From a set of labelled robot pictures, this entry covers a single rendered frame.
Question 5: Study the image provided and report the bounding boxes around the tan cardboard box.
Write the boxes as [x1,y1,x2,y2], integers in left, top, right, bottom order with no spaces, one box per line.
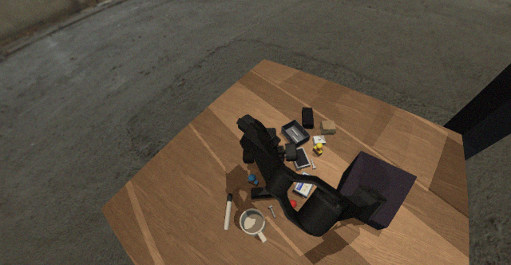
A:
[319,121,336,135]

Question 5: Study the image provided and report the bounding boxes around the white mug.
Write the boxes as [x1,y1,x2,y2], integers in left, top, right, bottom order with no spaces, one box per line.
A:
[240,209,267,243]

